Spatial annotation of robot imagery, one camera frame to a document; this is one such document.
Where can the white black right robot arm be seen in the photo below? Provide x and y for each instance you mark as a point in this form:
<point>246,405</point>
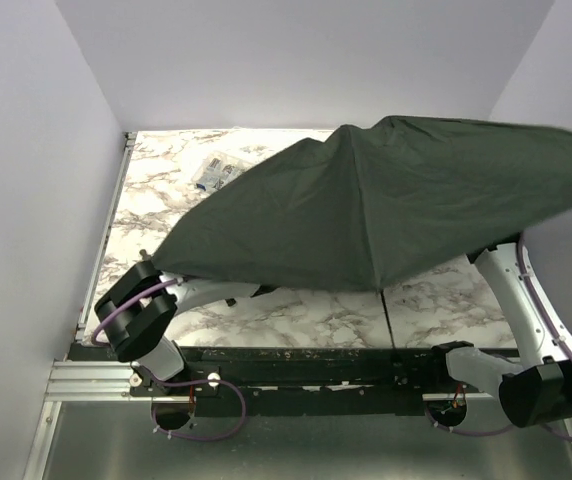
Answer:
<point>538,389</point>

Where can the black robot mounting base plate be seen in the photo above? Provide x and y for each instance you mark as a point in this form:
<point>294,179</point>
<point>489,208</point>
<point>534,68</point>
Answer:
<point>263,381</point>

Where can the dark green folding umbrella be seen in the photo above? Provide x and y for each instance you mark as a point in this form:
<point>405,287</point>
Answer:
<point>369,207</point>

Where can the small steel claw hammer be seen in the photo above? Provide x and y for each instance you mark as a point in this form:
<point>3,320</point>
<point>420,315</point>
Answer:
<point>144,255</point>

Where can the clear plastic screw organizer box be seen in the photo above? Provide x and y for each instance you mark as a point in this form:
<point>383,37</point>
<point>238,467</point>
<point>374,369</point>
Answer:
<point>217,170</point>

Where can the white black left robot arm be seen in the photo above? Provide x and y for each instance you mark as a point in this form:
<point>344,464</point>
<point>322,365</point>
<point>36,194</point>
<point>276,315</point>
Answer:
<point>136,311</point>

